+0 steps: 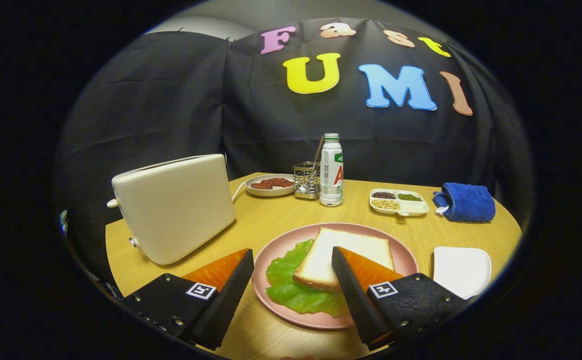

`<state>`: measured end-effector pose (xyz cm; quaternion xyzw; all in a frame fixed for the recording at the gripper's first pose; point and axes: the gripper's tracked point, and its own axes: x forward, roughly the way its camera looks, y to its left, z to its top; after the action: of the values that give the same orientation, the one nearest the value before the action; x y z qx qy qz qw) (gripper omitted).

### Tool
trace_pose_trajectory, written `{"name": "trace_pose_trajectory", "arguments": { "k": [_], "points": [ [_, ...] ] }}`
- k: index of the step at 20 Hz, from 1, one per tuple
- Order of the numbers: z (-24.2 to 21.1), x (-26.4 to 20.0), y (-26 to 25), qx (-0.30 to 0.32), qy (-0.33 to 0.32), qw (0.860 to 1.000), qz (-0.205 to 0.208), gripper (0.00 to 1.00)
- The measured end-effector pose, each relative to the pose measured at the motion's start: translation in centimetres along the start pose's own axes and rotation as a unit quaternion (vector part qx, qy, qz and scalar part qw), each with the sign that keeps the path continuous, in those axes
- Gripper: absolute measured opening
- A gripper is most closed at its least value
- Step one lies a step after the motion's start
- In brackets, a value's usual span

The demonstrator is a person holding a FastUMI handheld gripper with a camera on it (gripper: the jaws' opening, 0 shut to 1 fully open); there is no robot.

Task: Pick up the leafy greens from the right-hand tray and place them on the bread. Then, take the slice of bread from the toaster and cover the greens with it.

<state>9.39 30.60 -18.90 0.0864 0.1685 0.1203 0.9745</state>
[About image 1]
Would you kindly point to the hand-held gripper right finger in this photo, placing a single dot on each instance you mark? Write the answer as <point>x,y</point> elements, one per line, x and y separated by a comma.
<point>358,300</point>

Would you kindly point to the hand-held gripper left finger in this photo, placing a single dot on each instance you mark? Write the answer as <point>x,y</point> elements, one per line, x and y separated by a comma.
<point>225,305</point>

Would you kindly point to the toasted bread slice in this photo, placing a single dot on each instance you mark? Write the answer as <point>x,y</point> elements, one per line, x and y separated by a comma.
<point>321,260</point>

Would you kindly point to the green lettuce leaf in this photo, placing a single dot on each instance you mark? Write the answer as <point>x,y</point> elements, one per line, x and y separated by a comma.
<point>290,295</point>

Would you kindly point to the pink round plate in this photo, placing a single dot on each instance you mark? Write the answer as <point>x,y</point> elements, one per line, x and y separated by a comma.
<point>405,257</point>

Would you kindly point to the pile of yellow soybeans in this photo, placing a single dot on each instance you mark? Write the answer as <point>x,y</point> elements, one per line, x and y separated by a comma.
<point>385,205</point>

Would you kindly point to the white rectangular plate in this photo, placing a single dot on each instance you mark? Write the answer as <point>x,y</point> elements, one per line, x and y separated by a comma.
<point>461,270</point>

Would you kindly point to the white toaster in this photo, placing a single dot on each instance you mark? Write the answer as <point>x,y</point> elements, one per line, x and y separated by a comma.
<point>175,210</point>

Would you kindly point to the pile of dark beans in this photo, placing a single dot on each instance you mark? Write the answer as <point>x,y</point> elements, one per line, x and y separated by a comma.
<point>384,195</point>

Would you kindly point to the white divided tray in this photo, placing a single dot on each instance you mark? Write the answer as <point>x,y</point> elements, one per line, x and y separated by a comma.
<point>416,207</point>

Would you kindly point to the white drink bottle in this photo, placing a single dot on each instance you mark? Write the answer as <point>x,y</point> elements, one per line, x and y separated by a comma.
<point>331,192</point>

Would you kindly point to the pile of green beans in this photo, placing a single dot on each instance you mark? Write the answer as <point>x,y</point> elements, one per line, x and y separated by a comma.
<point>410,197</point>

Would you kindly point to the small round white plate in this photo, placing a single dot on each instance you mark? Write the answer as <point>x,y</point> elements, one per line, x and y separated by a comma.
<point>270,192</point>

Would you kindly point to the red meat slices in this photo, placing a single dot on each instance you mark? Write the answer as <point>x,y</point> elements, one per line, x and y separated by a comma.
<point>270,183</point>

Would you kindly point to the blue towel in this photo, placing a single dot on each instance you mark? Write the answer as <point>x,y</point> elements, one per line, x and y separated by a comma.
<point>468,202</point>

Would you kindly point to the brown wooden chopstick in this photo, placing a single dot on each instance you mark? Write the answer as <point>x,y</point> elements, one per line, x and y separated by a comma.
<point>318,150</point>

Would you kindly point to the black backdrop cloth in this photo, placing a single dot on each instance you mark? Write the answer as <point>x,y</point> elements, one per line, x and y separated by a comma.
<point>170,110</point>

